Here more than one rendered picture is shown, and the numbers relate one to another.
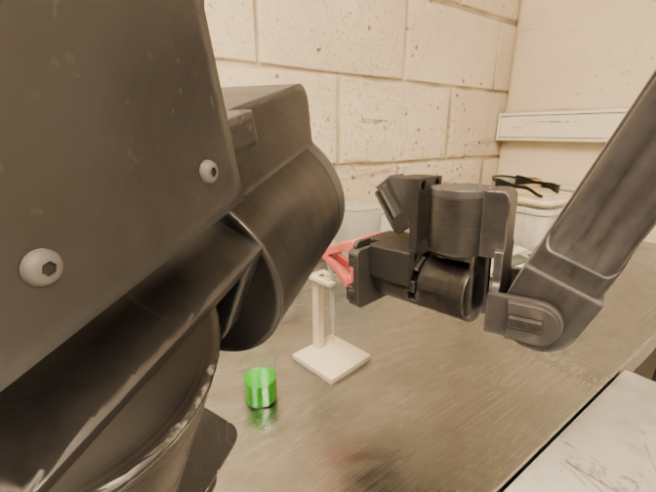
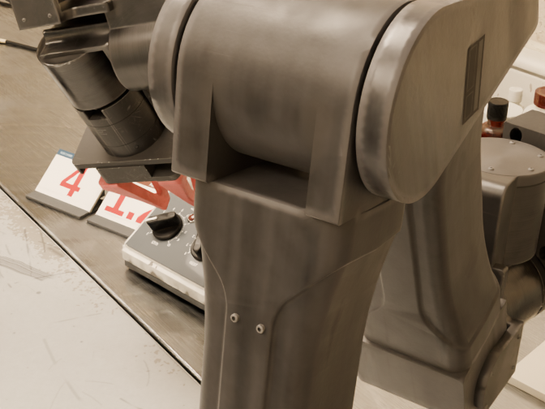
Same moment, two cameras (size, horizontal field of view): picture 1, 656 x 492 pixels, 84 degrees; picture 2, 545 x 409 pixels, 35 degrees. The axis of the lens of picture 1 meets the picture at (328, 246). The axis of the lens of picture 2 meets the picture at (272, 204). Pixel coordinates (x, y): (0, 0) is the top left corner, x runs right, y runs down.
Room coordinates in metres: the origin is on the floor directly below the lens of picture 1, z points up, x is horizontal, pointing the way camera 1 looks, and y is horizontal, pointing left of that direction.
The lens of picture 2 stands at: (0.19, -0.58, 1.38)
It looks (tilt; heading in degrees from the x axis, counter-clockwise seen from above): 28 degrees down; 89
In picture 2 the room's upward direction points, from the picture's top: straight up
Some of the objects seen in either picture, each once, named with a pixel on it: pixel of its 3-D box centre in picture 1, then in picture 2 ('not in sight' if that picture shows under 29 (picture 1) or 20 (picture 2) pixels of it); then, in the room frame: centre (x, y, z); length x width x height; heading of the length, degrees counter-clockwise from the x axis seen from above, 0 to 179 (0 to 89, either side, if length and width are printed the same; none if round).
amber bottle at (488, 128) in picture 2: not in sight; (493, 137); (0.48, 0.39, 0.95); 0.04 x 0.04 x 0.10
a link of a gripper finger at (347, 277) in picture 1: (356, 258); not in sight; (0.43, -0.04, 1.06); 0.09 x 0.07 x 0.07; 44
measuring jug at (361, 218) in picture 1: (349, 235); not in sight; (0.85, -0.05, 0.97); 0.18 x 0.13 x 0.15; 109
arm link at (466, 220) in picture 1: (493, 253); (462, 260); (0.31, -0.15, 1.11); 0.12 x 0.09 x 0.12; 55
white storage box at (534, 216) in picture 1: (526, 212); not in sight; (1.13, -0.62, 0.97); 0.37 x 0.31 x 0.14; 123
